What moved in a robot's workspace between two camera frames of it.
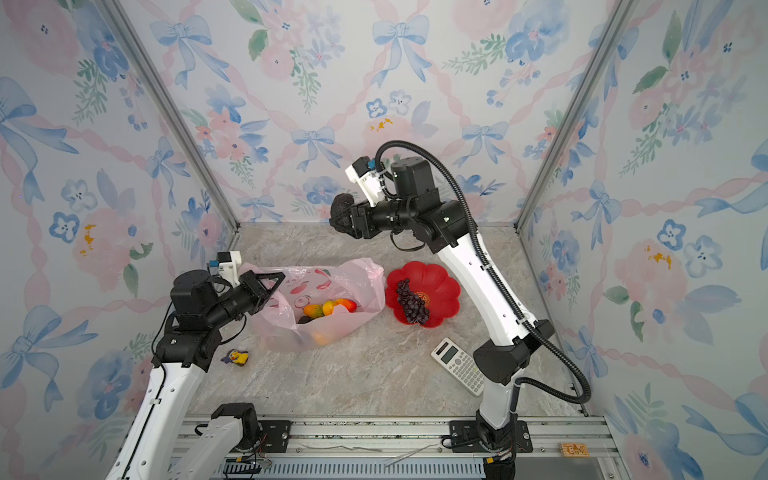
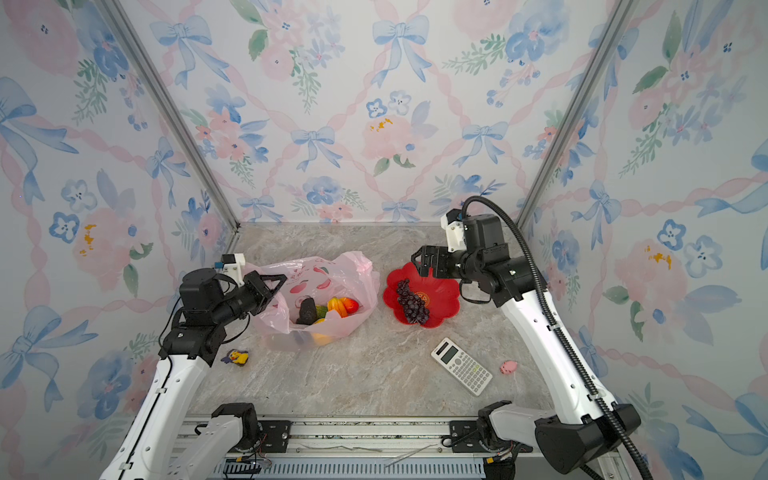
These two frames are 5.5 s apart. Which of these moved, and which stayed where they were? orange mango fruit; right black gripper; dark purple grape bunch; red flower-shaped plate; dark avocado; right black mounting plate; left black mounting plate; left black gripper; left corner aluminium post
Moved: right black gripper; dark avocado; orange mango fruit
Stayed: dark purple grape bunch; left black gripper; right black mounting plate; red flower-shaped plate; left black mounting plate; left corner aluminium post
